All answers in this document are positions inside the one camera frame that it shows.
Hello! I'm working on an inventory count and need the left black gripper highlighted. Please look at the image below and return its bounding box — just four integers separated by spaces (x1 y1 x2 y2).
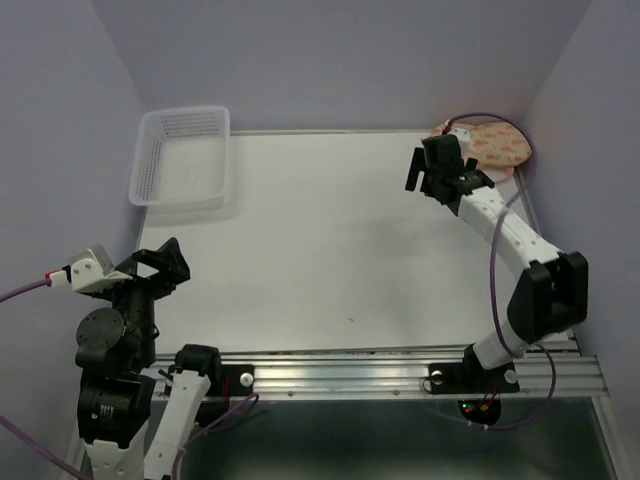
94 233 192 360

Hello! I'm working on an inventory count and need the floral mesh laundry bag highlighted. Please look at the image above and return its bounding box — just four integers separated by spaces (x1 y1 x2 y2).
451 121 532 183

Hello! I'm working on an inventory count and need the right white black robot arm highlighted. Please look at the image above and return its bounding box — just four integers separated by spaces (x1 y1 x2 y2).
405 134 589 395

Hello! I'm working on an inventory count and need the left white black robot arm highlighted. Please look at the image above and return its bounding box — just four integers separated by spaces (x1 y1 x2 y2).
68 238 223 479

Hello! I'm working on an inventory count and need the white perforated plastic basket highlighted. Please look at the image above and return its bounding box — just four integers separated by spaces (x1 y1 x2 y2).
128 105 231 211

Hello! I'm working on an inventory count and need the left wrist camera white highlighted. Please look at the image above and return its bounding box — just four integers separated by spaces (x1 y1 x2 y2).
45 244 119 293

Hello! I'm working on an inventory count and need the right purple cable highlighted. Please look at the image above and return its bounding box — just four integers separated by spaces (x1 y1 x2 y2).
447 110 557 432

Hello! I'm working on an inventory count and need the purple cable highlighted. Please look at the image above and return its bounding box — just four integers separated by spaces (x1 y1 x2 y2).
447 110 557 432
0 279 54 304

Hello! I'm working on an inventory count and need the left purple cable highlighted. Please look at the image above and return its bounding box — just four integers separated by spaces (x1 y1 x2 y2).
0 279 54 304

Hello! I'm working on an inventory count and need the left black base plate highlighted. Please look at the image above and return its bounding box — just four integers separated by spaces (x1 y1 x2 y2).
164 363 257 399

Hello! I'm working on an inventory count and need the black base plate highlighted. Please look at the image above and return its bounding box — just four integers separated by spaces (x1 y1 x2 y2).
428 361 520 396
164 363 257 399

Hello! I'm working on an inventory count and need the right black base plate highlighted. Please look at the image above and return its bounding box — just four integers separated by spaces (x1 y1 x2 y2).
428 361 520 396

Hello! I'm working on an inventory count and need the aluminium mounting rail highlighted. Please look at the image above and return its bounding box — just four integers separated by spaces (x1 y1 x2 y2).
222 349 609 402

